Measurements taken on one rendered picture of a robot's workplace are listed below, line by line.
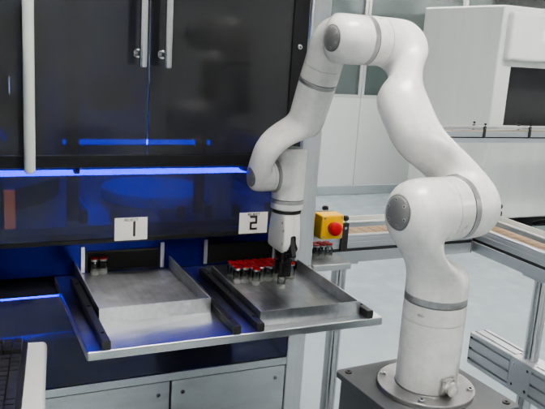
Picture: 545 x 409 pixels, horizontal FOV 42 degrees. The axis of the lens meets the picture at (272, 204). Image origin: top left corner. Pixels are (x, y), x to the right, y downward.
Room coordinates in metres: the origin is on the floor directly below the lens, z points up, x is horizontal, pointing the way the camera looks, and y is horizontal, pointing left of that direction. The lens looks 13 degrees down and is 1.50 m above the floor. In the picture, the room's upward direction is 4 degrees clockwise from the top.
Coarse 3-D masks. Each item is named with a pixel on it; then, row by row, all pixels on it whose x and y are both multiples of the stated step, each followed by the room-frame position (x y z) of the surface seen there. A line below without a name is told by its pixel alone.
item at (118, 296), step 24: (96, 288) 1.66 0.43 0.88; (120, 288) 1.67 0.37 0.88; (144, 288) 1.68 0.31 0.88; (168, 288) 1.69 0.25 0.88; (192, 288) 1.67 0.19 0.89; (96, 312) 1.47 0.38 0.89; (120, 312) 1.46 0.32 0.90; (144, 312) 1.49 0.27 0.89; (168, 312) 1.51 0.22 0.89; (192, 312) 1.54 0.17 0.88
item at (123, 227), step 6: (114, 222) 1.72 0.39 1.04; (120, 222) 1.72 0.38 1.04; (126, 222) 1.73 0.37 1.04; (132, 222) 1.73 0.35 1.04; (138, 222) 1.74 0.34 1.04; (144, 222) 1.75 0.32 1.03; (114, 228) 1.72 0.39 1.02; (120, 228) 1.72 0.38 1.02; (126, 228) 1.73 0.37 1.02; (132, 228) 1.73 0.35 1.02; (138, 228) 1.74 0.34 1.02; (144, 228) 1.75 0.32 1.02; (114, 234) 1.72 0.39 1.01; (120, 234) 1.72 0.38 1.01; (126, 234) 1.73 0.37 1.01; (132, 234) 1.74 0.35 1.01; (138, 234) 1.74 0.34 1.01; (144, 234) 1.75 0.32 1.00; (114, 240) 1.72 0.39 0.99; (120, 240) 1.72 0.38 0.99
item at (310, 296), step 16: (304, 272) 1.86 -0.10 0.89; (240, 288) 1.72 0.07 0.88; (256, 288) 1.73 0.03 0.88; (272, 288) 1.74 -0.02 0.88; (288, 288) 1.75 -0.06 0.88; (304, 288) 1.76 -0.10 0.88; (320, 288) 1.77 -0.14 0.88; (336, 288) 1.70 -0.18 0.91; (256, 304) 1.62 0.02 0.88; (272, 304) 1.62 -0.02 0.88; (288, 304) 1.63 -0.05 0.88; (304, 304) 1.64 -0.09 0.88; (320, 304) 1.56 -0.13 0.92; (336, 304) 1.57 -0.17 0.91; (352, 304) 1.59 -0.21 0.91; (272, 320) 1.50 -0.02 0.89; (288, 320) 1.52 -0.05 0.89; (304, 320) 1.54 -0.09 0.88
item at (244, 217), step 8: (240, 216) 1.86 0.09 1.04; (248, 216) 1.87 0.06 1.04; (264, 216) 1.89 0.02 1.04; (240, 224) 1.86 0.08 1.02; (248, 224) 1.87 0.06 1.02; (256, 224) 1.88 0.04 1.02; (264, 224) 1.89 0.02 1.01; (240, 232) 1.86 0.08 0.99; (248, 232) 1.87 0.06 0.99; (256, 232) 1.88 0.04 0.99; (264, 232) 1.89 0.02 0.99
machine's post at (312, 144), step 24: (312, 0) 1.94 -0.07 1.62; (312, 24) 1.94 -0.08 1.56; (312, 144) 1.95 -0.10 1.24; (312, 168) 1.95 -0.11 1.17; (312, 192) 1.96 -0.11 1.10; (312, 216) 1.96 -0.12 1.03; (312, 240) 1.96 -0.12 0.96; (288, 336) 1.94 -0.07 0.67; (288, 360) 1.94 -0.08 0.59; (288, 384) 1.94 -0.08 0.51; (288, 408) 1.94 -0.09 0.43
